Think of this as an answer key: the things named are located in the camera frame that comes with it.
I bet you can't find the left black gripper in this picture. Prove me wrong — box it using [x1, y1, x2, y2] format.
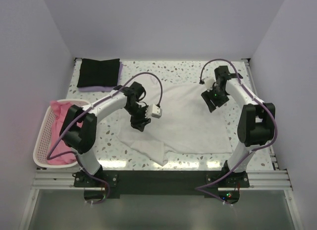
[125, 103, 152, 133]

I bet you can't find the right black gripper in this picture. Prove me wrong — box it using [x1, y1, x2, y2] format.
[202, 85, 229, 113]

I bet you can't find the white t shirt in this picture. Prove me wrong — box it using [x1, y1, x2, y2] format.
[117, 75, 232, 166]

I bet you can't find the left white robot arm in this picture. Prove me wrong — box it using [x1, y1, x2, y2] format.
[60, 82, 151, 186]

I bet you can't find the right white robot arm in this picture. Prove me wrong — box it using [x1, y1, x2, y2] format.
[200, 66, 277, 187]

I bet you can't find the folded lavender t shirt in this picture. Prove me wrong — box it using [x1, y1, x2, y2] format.
[78, 61, 124, 92]

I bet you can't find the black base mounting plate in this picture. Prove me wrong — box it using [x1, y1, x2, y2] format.
[73, 170, 250, 200]

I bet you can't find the folded black t shirt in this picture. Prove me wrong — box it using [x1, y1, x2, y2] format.
[76, 58, 121, 89]

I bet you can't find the pink t shirt in basket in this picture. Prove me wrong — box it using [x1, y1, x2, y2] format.
[48, 101, 76, 165]

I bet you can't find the white plastic laundry basket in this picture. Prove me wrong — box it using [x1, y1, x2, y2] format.
[33, 99, 90, 169]

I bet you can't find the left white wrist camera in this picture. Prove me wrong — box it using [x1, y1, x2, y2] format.
[145, 104, 162, 119]

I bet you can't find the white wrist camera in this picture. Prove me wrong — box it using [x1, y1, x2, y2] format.
[200, 77, 216, 90]
[145, 104, 162, 119]

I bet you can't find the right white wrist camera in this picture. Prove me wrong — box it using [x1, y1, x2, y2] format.
[200, 77, 216, 90]

